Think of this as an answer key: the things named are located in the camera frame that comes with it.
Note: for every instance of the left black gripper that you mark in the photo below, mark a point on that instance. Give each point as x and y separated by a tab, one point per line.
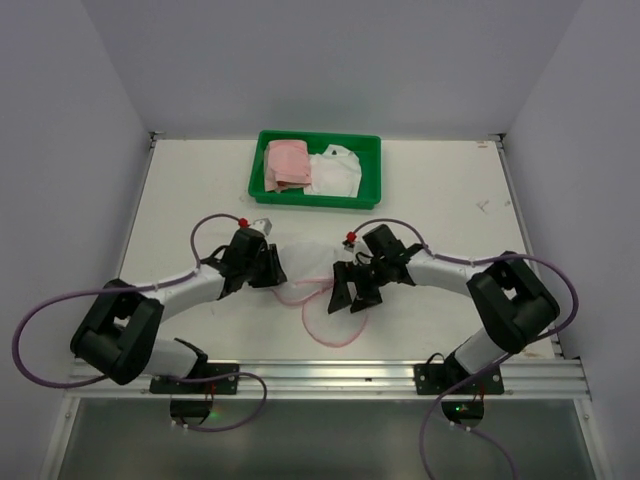
261	265

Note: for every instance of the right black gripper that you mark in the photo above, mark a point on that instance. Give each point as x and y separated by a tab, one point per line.
363	276

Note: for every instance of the white mesh laundry bag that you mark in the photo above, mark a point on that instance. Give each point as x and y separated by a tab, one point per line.
308	267

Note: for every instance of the pink bra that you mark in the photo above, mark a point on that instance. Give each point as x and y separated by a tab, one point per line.
286	165

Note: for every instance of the white bra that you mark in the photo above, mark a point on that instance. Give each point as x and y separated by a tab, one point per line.
336	172

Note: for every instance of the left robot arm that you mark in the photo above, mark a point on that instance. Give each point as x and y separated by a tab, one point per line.
118	335

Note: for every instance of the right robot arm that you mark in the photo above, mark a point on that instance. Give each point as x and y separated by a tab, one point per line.
513	304

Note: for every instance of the green plastic tray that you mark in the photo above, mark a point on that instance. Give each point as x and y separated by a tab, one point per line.
366	147

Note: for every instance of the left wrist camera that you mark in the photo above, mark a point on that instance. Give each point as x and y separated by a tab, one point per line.
263	225

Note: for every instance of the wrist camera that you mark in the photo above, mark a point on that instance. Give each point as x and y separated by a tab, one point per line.
355	247
263	225

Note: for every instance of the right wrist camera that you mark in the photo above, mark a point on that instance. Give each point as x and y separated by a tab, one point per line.
355	247

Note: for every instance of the aluminium mounting rail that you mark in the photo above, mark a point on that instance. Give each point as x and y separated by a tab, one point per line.
528	379

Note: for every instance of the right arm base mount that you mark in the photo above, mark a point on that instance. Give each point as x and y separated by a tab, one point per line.
439	374

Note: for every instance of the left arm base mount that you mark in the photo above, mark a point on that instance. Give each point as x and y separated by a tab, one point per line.
193	403

